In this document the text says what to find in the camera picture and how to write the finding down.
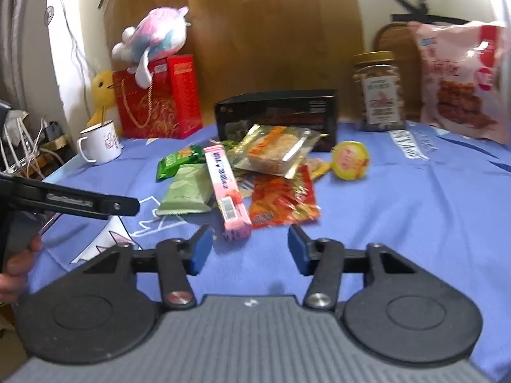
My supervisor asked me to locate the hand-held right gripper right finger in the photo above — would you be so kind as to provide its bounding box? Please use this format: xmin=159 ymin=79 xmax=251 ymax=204
xmin=288 ymin=224 xmax=430 ymax=310

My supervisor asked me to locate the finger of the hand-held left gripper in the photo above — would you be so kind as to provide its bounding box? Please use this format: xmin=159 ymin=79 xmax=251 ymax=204
xmin=11 ymin=176 xmax=141 ymax=221

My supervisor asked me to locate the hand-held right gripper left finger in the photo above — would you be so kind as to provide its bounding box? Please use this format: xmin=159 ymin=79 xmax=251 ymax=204
xmin=80 ymin=224 xmax=214 ymax=309

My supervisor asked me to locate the red orange snack packet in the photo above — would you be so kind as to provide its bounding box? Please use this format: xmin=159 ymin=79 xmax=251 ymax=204
xmin=249 ymin=165 xmax=322 ymax=229

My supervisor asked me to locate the light green snack packet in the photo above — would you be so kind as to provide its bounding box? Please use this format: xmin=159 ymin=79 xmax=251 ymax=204
xmin=156 ymin=163 xmax=217 ymax=216

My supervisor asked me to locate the dark green snack packet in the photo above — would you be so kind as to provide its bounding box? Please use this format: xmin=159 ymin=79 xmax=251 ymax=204
xmin=155 ymin=144 xmax=208 ymax=181

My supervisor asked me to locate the clear cake packet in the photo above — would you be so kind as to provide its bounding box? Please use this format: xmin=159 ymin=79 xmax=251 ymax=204
xmin=232 ymin=124 xmax=326 ymax=180

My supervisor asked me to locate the black cardboard box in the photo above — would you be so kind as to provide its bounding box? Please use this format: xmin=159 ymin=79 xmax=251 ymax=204
xmin=214 ymin=89 xmax=339 ymax=153

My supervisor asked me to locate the person's left hand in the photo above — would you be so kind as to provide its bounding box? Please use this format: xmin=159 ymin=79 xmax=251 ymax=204
xmin=0 ymin=236 xmax=43 ymax=304

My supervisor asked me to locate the white enamel mug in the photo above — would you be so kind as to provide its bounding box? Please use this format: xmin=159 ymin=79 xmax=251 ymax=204
xmin=77 ymin=121 xmax=124 ymax=165

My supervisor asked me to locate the long pink snack box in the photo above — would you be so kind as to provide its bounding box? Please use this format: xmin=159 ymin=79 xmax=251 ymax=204
xmin=203 ymin=144 xmax=253 ymax=242

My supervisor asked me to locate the black power adapter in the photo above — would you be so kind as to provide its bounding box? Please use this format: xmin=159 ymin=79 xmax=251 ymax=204
xmin=43 ymin=122 xmax=63 ymax=143

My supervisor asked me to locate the blue printed blanket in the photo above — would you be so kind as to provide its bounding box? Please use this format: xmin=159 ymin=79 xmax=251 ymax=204
xmin=27 ymin=120 xmax=511 ymax=382

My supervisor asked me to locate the yellow plush duck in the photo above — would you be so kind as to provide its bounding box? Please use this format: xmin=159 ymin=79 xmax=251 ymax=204
xmin=87 ymin=69 xmax=120 ymax=129

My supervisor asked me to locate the red gift bag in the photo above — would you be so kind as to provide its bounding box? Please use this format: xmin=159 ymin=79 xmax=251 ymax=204
xmin=112 ymin=55 xmax=204 ymax=140

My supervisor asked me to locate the clear nut jar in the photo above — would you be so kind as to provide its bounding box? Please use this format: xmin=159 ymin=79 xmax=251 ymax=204
xmin=351 ymin=50 xmax=407 ymax=132

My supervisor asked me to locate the grey curtain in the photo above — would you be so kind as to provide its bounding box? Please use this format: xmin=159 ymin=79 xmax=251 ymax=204
xmin=0 ymin=0 xmax=53 ymax=109

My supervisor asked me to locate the pastel plush toy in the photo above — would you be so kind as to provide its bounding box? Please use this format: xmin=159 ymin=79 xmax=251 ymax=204
xmin=111 ymin=6 xmax=191 ymax=88

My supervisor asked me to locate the large wooden board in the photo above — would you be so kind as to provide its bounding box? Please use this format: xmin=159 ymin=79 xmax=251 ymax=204
xmin=104 ymin=0 xmax=365 ymax=125

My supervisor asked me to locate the round wooden tray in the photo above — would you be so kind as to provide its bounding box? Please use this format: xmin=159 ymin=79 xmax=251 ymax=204
xmin=373 ymin=22 xmax=424 ymax=123

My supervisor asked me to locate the large pink snack bag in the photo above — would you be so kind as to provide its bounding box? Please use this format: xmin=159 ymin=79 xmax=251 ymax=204
xmin=407 ymin=20 xmax=511 ymax=145

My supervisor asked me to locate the long black tape strip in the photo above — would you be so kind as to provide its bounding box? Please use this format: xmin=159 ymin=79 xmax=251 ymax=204
xmin=391 ymin=12 xmax=470 ymax=25

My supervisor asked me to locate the crossed black tape strip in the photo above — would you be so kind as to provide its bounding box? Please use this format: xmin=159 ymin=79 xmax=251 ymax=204
xmin=392 ymin=0 xmax=430 ymax=15

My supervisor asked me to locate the tangle of white cables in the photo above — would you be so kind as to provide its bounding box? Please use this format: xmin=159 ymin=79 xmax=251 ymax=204
xmin=0 ymin=109 xmax=67 ymax=178

